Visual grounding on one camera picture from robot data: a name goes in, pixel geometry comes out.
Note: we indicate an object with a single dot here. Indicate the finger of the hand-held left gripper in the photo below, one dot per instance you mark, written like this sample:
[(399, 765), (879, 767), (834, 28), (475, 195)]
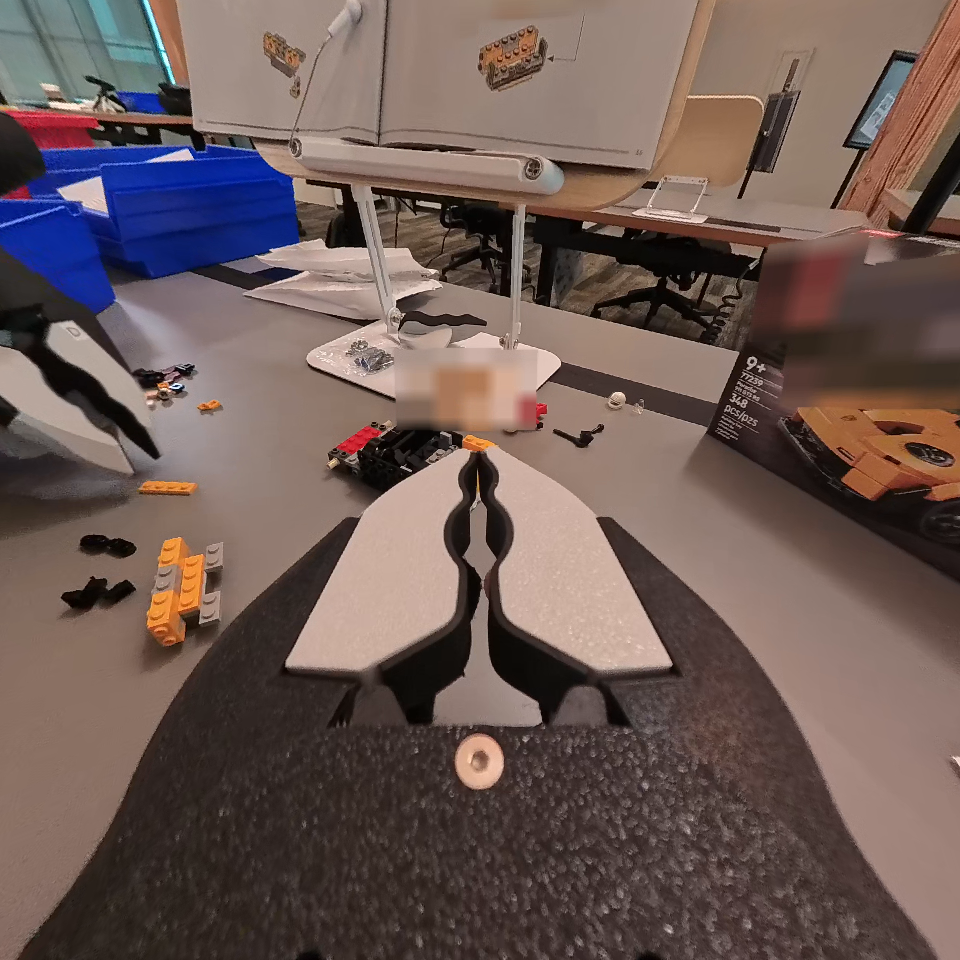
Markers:
[(89, 353), (69, 429)]

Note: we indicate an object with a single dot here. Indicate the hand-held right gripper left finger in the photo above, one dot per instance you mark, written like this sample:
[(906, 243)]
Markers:
[(375, 594)]

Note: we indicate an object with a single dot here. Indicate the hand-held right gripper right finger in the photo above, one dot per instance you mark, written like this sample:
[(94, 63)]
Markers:
[(576, 594)]

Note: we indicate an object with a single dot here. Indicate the narrow orange toy plate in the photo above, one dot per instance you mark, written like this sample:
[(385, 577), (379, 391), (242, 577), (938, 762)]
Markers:
[(170, 486)]

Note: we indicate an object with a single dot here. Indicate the black red toy car chassis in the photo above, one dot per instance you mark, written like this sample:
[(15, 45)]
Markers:
[(393, 457)]

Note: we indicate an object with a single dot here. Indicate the small black toy brick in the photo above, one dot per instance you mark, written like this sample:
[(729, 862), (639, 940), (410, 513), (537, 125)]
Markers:
[(123, 594), (83, 596)]

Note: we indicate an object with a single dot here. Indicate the orange grey brick assembly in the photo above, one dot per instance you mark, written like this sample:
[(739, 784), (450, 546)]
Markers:
[(181, 594)]

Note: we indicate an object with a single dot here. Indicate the red plastic bin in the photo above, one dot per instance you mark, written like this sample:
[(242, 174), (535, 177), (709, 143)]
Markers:
[(62, 129)]

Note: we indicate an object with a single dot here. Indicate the pile of small toy bricks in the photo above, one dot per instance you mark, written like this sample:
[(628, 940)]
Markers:
[(166, 378)]

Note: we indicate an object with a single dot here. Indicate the small black tripod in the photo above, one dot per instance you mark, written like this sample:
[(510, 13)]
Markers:
[(108, 95)]

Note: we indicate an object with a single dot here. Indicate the long wooden table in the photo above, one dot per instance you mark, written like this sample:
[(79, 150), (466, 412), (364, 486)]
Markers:
[(127, 120)]

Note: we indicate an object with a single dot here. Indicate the small blue bin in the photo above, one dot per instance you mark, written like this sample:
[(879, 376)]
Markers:
[(138, 102)]

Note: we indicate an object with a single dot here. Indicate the small black toy part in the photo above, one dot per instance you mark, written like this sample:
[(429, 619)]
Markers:
[(576, 439)]

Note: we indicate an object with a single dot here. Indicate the black bag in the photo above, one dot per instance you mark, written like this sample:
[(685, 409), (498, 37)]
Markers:
[(173, 97)]

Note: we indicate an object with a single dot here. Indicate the small red toy piece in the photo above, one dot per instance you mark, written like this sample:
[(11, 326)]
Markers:
[(543, 412)]

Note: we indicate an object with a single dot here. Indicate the wooden beam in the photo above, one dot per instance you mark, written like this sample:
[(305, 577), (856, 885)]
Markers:
[(170, 45)]

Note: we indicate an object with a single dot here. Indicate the clear bag of dark parts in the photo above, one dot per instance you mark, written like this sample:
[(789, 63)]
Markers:
[(371, 358)]

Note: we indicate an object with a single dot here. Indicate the black office chair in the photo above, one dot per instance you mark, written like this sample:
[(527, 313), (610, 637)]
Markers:
[(659, 299), (473, 242)]

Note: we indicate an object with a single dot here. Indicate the black toy set box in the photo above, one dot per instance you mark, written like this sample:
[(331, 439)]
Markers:
[(863, 467)]

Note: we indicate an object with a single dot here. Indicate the instruction booklet on stand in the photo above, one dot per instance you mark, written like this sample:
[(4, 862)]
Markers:
[(422, 170)]

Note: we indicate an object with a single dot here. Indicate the grey side table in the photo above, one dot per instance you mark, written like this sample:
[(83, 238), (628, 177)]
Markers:
[(748, 223)]

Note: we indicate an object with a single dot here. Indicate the black sign panel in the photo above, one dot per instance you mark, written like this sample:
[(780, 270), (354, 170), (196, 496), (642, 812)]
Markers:
[(780, 129)]

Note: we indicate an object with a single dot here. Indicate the wood-edged side table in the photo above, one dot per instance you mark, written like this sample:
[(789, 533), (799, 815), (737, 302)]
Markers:
[(910, 203)]

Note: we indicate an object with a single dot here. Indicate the black metal pole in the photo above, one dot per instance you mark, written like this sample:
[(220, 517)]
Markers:
[(934, 187)]

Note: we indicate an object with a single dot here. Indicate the small screen on stand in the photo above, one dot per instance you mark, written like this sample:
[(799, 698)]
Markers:
[(882, 97)]

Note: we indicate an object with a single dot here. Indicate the wooden post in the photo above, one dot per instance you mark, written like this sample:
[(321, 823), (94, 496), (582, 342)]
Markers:
[(917, 111)]

